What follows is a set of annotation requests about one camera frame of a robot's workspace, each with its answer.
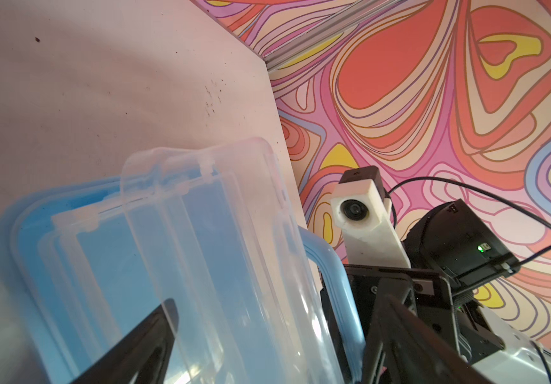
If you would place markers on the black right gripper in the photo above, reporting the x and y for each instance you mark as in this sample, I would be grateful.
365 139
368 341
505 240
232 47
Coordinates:
450 248

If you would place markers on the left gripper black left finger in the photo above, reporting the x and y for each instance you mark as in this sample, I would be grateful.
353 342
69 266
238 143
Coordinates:
143 355

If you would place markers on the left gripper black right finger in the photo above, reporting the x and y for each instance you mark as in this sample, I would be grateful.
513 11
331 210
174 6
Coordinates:
412 353

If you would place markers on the blue plastic tool box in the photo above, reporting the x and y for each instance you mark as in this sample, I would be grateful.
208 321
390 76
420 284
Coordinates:
22 227

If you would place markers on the clear plastic box lid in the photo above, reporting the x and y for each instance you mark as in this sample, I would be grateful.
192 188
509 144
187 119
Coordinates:
213 230

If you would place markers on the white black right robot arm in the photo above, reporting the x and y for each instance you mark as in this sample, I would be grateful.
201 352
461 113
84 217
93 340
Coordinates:
535 362

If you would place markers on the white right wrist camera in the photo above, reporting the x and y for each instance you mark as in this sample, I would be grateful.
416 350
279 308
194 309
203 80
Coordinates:
362 211

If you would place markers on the aluminium frame post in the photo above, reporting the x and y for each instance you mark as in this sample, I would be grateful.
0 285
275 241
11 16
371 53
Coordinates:
356 13

